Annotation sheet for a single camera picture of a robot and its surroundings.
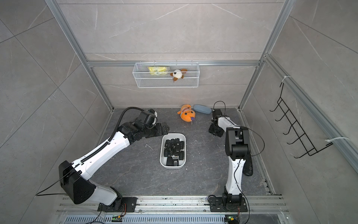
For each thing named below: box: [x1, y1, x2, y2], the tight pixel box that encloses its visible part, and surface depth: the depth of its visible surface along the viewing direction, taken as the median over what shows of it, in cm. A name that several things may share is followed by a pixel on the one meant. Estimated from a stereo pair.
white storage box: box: [159, 133, 187, 170], surface depth 90 cm
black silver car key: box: [166, 156, 179, 167], surface depth 90 cm
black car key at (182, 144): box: [179, 140, 185, 150], surface depth 97 cm
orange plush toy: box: [176, 104, 196, 125], surface depth 108 cm
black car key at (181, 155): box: [179, 150, 185, 161], surface depth 92 cm
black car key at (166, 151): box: [163, 147, 170, 157], surface depth 94 cm
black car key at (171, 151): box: [169, 147, 174, 156], surface depth 94 cm
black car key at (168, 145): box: [164, 139, 173, 151], surface depth 95 cm
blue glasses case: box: [192, 104, 213, 115], surface depth 120 cm
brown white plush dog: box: [169, 68, 188, 83], surface depth 88 cm
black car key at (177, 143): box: [174, 138, 181, 150], surface depth 97 cm
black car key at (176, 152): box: [174, 148, 180, 156], surface depth 94 cm
